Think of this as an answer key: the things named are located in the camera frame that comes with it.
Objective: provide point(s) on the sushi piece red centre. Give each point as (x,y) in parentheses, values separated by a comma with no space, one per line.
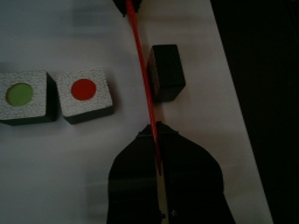
(82,90)

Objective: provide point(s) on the red toy knife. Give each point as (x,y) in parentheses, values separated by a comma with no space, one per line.
(144,73)

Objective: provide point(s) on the white cutting board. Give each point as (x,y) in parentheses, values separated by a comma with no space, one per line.
(57,175)

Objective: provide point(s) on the black sushi piece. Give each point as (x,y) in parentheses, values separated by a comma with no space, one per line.
(166,73)

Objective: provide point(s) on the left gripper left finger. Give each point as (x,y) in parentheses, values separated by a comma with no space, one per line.
(132,180)

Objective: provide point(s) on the sushi piece green centre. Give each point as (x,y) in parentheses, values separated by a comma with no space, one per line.
(21,96)

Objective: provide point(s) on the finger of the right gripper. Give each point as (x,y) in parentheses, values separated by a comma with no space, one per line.
(133,3)
(122,5)

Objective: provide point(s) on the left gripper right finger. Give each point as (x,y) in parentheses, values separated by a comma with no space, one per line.
(193,180)

